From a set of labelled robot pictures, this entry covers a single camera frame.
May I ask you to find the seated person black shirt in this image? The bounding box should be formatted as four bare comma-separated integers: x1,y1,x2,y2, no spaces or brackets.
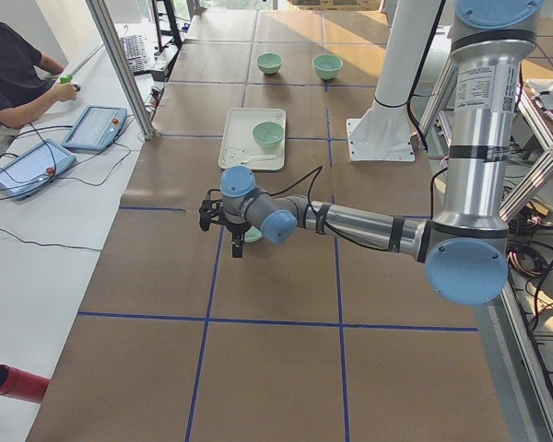
0,21,80,130

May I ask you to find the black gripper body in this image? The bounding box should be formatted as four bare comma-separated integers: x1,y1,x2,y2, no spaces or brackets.
225,215,250,237

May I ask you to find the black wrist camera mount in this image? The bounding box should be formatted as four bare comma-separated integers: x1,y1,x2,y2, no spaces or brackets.
198,198,224,232

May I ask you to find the near blue teach pendant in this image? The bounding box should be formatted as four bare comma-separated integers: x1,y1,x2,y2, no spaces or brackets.
0,139,76,200

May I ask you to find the green bowl on tray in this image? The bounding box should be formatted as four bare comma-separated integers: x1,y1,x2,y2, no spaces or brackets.
252,122,285,151

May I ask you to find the aluminium frame post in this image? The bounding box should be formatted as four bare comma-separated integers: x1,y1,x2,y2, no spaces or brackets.
86,0,156,140

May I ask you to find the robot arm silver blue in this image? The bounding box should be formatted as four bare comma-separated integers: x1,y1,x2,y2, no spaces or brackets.
218,1,542,306

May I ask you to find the far blue teach pendant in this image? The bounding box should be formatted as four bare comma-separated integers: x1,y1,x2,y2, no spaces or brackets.
62,106,127,152

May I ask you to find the green bowl with ice cubes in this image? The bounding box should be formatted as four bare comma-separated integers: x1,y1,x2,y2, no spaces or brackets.
312,53,344,81

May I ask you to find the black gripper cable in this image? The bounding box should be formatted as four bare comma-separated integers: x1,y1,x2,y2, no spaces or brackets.
253,165,397,252

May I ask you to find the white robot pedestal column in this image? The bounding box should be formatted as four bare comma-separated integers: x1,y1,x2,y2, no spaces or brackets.
347,0,444,162

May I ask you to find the cream bear tray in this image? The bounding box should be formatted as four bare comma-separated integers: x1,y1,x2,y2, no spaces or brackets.
218,108,287,171

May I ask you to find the red cylinder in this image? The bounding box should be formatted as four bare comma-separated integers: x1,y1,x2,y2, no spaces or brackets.
0,364,50,403

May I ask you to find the white plastic spoon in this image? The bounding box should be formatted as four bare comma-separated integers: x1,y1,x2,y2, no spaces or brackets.
238,155,277,165

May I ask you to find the blue teach pendant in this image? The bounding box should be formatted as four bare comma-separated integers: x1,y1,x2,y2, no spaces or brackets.
62,106,127,152
0,139,76,200

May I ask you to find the black keyboard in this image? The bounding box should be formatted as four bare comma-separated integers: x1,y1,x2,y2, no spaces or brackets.
120,35,149,76

